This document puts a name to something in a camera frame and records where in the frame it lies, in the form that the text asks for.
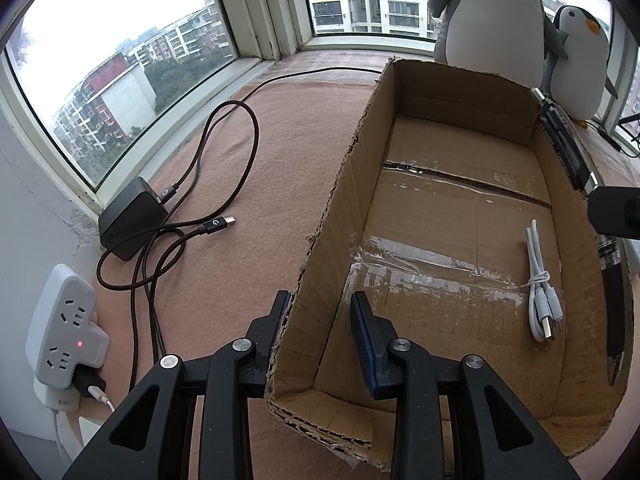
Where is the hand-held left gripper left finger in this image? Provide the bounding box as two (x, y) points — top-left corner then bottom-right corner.
(60, 290), (293, 480)

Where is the dark braided USB cable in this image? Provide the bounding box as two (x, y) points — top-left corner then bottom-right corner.
(95, 101), (261, 291)

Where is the black plug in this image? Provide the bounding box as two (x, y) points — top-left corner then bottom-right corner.
(70, 365), (107, 400)

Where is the small penguin plush toy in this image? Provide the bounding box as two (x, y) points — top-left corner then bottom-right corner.
(542, 5), (621, 128)

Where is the black retractable pen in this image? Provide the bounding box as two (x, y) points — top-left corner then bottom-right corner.
(531, 87), (626, 387)

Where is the white USB cable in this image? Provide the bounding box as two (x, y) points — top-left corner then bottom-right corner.
(522, 220), (566, 343)

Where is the large penguin plush toy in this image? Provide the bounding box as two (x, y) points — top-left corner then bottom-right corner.
(429, 0), (570, 90)

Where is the black power adapter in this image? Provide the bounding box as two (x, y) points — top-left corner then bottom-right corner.
(98, 177), (168, 261)

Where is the cardboard box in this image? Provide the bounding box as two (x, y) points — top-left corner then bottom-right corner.
(265, 57), (633, 473)

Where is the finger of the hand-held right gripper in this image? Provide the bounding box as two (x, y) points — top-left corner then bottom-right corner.
(587, 186), (640, 236)

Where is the white wall plug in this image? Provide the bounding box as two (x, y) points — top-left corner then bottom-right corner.
(34, 376), (81, 413)

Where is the black inline cable remote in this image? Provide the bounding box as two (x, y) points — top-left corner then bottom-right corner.
(596, 129), (624, 154)

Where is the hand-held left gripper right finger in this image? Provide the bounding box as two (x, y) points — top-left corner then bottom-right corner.
(350, 291), (581, 480)

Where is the black tripod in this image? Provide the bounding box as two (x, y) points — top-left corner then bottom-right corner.
(619, 112), (640, 143)

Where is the white window frame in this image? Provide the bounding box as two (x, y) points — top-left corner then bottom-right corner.
(0, 0), (640, 221)

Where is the white power strip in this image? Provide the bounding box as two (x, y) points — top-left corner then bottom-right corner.
(25, 264), (110, 378)

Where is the white charging cable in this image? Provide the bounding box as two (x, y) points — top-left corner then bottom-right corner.
(90, 387), (118, 413)

